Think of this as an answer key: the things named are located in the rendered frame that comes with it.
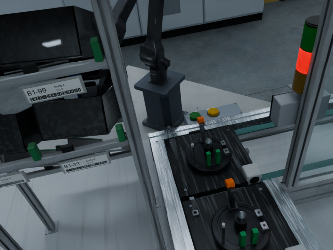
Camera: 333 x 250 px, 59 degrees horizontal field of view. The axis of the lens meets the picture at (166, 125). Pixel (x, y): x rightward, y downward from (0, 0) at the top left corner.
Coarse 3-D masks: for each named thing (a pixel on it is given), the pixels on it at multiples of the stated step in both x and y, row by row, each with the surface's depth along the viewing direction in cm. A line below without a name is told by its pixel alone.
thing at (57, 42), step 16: (0, 16) 44; (16, 16) 44; (32, 16) 44; (48, 16) 43; (64, 16) 43; (80, 16) 46; (0, 32) 44; (16, 32) 44; (32, 32) 44; (48, 32) 44; (64, 32) 44; (80, 32) 45; (96, 32) 54; (0, 48) 45; (16, 48) 45; (32, 48) 45; (48, 48) 45; (64, 48) 45; (80, 48) 45; (0, 64) 46; (16, 64) 46
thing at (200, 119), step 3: (198, 117) 93; (201, 117) 92; (198, 120) 92; (201, 120) 92; (198, 123) 92; (201, 123) 91; (204, 123) 91; (201, 126) 93; (201, 129) 93; (204, 129) 93; (201, 132) 93; (204, 132) 94; (201, 135) 94; (204, 135) 94; (201, 138) 94; (204, 138) 94
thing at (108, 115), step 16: (96, 96) 54; (112, 96) 62; (48, 112) 55; (64, 112) 54; (80, 112) 54; (96, 112) 54; (112, 112) 61; (48, 128) 55; (64, 128) 55; (80, 128) 55; (96, 128) 55
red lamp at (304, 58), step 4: (300, 48) 61; (300, 52) 61; (304, 52) 59; (308, 52) 59; (300, 56) 61; (304, 56) 60; (308, 56) 59; (300, 60) 61; (304, 60) 60; (308, 60) 60; (296, 64) 63; (300, 64) 62; (304, 64) 61; (308, 64) 60; (296, 68) 63; (300, 68) 62; (304, 68) 61; (300, 72) 63; (304, 72) 62
